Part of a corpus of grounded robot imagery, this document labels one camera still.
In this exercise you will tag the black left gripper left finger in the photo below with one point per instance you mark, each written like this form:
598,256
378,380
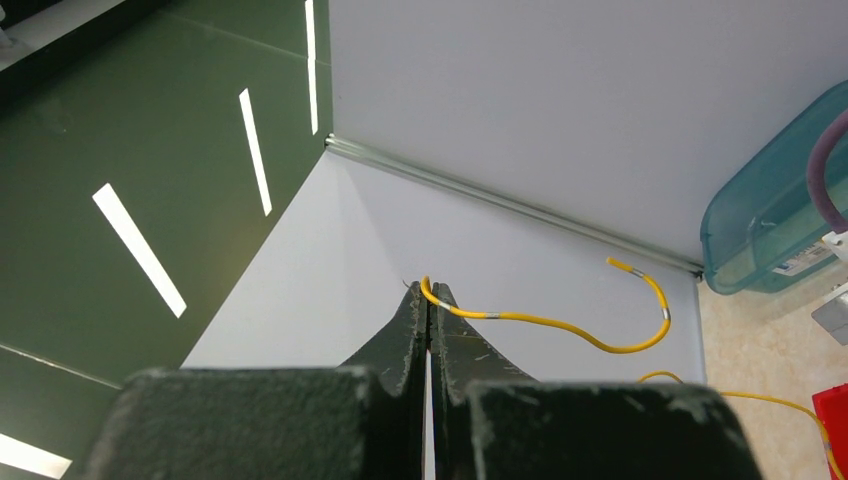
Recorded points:
363,419

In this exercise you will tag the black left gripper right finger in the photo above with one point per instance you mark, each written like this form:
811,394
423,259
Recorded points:
494,421

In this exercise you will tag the teal transparent plastic basin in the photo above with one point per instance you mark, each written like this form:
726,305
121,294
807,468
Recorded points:
762,232

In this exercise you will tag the red plastic bin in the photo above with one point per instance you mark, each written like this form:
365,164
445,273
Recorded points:
831,409

